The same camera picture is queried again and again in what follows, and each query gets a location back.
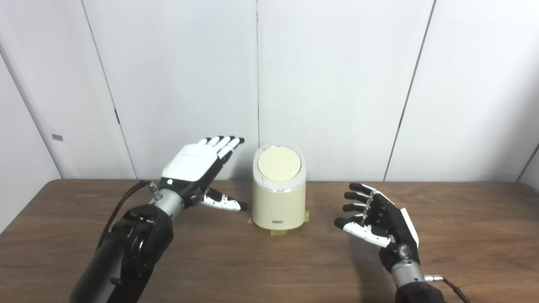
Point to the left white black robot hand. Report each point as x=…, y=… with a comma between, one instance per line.
x=191, y=162

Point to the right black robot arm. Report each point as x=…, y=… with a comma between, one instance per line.
x=408, y=275

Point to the cream-colored plastic bin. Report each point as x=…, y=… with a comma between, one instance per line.
x=278, y=206

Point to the black wall panel hinge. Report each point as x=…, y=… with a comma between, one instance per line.
x=117, y=116

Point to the cream round bin lid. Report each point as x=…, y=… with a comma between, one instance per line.
x=279, y=163

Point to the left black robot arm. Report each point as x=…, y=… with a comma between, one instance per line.
x=130, y=248

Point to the small grey wall label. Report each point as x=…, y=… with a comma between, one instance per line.
x=57, y=137

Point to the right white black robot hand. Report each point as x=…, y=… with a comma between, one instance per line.
x=389, y=225

